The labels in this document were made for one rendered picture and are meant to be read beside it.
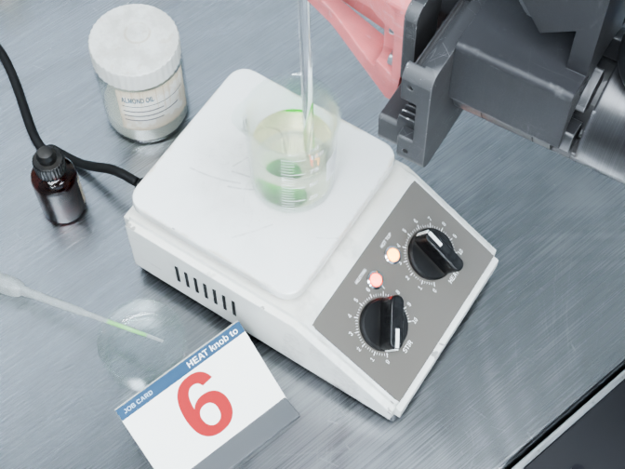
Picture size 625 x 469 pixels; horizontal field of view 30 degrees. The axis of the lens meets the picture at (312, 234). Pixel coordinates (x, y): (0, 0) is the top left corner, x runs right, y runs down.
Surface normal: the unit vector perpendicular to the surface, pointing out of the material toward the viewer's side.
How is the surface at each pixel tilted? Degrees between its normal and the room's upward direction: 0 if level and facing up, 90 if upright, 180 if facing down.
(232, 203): 0
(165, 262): 90
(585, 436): 2
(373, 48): 19
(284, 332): 90
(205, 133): 0
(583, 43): 90
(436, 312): 30
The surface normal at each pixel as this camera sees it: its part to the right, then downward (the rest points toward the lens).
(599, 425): -0.02, -0.47
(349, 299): 0.43, -0.16
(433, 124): 0.85, 0.44
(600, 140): -0.49, 0.52
